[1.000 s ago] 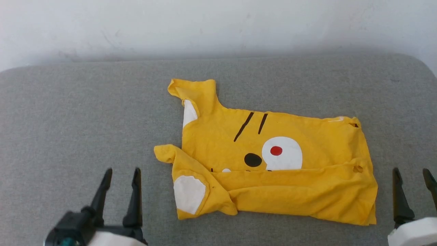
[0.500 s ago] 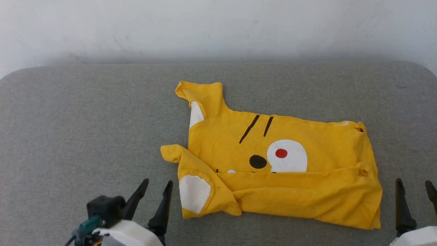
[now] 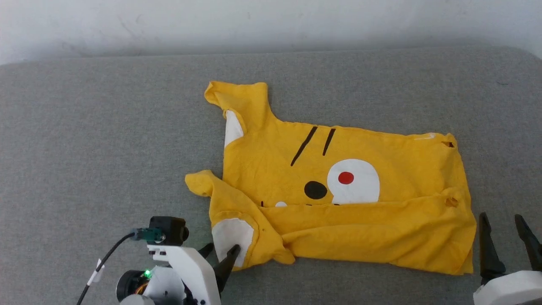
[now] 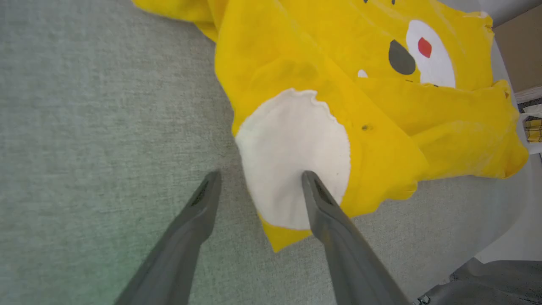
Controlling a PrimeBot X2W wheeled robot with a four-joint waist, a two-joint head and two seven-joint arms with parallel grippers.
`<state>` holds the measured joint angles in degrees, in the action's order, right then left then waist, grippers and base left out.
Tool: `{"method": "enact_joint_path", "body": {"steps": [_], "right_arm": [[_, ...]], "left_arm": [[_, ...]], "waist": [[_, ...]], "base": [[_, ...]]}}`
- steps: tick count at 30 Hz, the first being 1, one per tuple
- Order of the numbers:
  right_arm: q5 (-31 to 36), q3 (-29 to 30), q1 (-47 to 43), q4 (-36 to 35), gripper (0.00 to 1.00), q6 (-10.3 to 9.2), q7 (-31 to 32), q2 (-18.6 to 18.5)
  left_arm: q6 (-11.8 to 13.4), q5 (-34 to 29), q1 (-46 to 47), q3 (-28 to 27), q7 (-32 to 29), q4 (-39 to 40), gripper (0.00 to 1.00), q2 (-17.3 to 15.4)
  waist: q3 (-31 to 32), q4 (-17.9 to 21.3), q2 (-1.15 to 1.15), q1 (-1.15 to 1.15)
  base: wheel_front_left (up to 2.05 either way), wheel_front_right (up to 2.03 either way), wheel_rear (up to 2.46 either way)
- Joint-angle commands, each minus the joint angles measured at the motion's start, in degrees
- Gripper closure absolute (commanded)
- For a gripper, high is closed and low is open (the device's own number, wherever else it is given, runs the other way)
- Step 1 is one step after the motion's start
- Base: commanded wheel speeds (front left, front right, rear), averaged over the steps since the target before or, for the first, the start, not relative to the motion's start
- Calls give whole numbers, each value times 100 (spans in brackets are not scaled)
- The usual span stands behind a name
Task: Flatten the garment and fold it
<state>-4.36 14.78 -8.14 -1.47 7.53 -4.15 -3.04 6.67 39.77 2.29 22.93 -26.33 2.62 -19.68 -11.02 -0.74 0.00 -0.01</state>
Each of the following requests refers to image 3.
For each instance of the yellow cartoon face shirt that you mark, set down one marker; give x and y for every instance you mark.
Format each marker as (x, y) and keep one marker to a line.
(338, 237)

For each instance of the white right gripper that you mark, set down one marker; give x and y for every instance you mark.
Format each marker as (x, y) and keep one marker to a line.
(512, 290)

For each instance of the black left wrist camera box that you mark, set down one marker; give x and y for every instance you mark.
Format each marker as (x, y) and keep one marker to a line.
(169, 228)

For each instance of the grey fabric sofa cushion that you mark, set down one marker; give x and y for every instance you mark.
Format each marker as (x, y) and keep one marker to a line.
(106, 148)

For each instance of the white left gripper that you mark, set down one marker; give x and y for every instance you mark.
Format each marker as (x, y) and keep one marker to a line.
(194, 271)

